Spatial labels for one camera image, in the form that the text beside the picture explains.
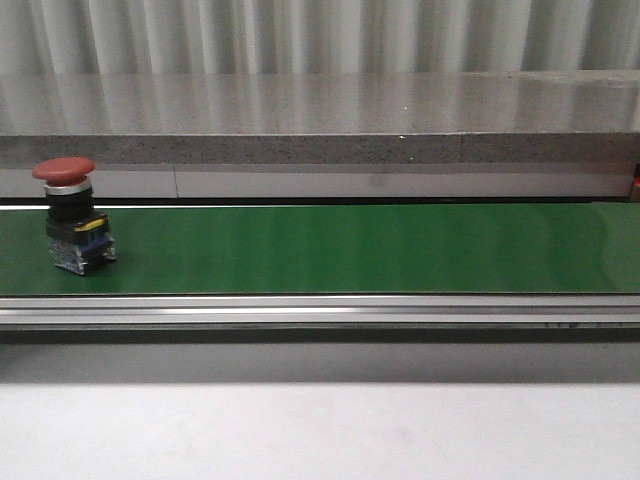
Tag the aluminium conveyor side rail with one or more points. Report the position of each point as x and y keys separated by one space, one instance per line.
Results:
x=317 y=318

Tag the green conveyor belt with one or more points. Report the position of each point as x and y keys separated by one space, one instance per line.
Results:
x=418 y=248

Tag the grey speckled stone countertop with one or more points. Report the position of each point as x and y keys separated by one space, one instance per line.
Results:
x=324 y=119

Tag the red mushroom button yellow tab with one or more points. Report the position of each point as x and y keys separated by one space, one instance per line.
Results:
x=79 y=235

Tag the white pleated curtain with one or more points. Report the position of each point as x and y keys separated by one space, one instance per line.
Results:
x=261 y=37

